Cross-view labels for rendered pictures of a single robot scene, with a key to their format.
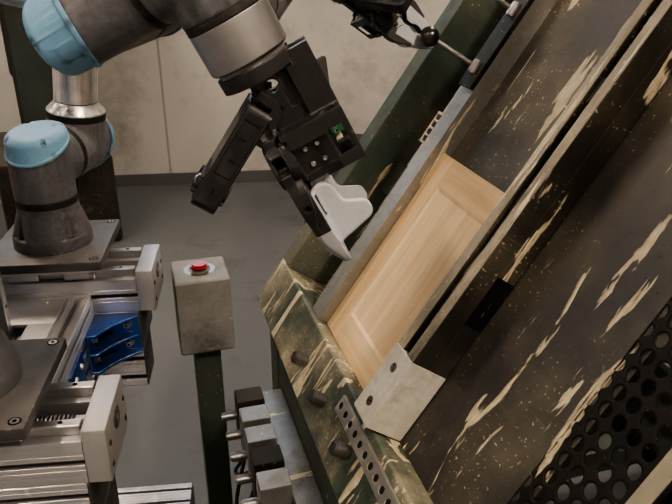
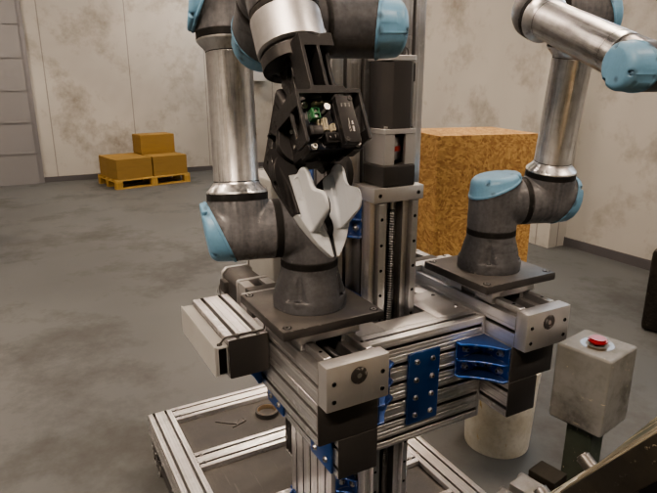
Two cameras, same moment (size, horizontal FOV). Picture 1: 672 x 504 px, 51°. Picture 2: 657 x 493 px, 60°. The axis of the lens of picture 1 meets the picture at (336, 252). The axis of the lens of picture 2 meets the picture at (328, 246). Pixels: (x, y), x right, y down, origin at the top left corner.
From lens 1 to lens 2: 68 cm
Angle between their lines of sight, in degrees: 63
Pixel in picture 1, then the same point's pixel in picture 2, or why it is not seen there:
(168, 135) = not seen: outside the picture
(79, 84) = (549, 147)
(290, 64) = (291, 54)
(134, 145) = not seen: outside the picture
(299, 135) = (280, 115)
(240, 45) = (256, 35)
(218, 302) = (593, 381)
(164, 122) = not seen: outside the picture
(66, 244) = (481, 267)
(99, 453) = (323, 385)
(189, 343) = (557, 406)
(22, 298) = (448, 297)
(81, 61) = (245, 58)
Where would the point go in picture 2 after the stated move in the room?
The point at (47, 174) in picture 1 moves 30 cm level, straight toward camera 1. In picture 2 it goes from (484, 207) to (406, 231)
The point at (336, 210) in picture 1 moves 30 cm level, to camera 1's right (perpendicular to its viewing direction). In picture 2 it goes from (308, 197) to (513, 302)
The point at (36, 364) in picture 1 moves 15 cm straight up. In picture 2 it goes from (345, 313) to (346, 240)
